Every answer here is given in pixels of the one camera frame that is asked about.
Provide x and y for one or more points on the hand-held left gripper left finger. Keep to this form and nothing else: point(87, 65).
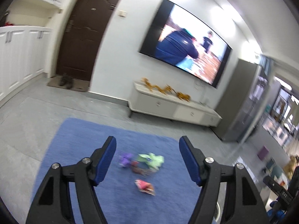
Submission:
point(106, 161)

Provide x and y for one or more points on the purple plastic wrapper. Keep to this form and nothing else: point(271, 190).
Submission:
point(126, 159)

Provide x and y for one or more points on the wall light switch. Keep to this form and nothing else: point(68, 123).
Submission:
point(121, 13)

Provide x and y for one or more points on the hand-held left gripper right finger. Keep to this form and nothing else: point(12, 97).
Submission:
point(189, 161)

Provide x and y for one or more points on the pink snack wrapper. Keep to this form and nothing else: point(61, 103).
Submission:
point(144, 186)

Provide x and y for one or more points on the white and grey television stand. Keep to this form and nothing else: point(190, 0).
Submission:
point(170, 108)

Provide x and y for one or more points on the brown doormat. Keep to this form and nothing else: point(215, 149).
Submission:
point(79, 85)

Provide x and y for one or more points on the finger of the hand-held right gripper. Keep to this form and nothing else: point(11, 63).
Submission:
point(271, 205)

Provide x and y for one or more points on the white lower cabinet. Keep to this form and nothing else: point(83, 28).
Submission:
point(18, 58)

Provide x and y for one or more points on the red cloth item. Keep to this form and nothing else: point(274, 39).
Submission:
point(8, 23)

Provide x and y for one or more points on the dark brown entrance door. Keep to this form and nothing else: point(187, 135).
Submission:
point(81, 35)

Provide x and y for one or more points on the white round trash bin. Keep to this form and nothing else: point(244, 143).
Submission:
point(218, 211)

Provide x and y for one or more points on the glass balcony door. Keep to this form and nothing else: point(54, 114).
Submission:
point(280, 119)

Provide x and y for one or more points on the grey refrigerator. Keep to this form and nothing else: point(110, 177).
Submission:
point(238, 102)

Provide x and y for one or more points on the wall-mounted television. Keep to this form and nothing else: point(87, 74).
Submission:
point(189, 44)

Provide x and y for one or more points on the blue fluffy rug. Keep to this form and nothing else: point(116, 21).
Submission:
point(77, 140)

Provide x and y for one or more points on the purple stool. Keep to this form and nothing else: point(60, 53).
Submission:
point(263, 152)

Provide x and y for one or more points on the small dark red wrapper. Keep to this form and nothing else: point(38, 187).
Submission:
point(140, 170)

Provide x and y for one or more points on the green wrapper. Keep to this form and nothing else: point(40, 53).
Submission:
point(153, 159)

